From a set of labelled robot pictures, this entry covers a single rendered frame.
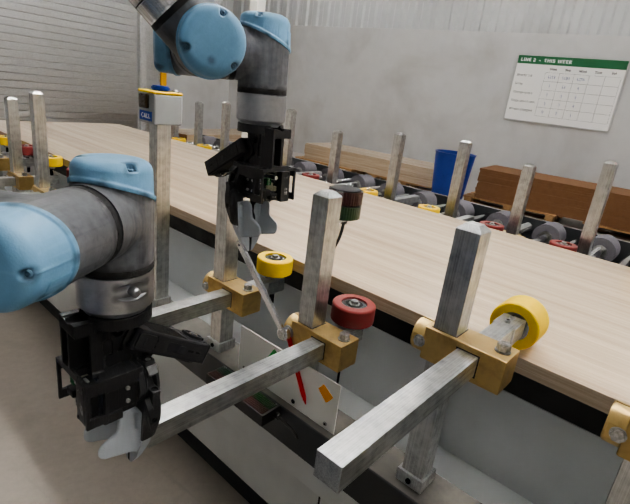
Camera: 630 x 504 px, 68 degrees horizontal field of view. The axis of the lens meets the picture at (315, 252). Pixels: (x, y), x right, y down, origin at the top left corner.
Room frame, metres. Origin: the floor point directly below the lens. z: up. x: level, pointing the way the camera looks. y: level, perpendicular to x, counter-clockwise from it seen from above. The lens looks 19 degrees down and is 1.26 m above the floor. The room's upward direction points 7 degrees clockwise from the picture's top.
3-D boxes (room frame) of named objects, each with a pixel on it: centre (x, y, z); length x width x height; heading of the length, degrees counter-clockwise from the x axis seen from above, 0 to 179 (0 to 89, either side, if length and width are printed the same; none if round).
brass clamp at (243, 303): (0.90, 0.17, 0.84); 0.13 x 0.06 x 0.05; 50
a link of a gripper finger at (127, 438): (0.43, 0.19, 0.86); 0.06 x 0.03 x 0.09; 140
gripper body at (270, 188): (0.75, 0.10, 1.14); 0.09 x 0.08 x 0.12; 50
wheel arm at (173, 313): (0.82, 0.21, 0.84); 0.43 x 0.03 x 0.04; 140
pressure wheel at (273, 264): (0.97, 0.09, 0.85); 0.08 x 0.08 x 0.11
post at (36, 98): (1.55, 0.95, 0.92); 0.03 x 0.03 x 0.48; 50
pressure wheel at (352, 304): (0.78, -0.08, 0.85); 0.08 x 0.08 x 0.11
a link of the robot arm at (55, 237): (0.34, 0.23, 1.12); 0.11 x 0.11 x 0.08; 82
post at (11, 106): (1.71, 1.14, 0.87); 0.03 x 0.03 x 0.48; 50
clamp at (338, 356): (0.74, -0.03, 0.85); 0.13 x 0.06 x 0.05; 50
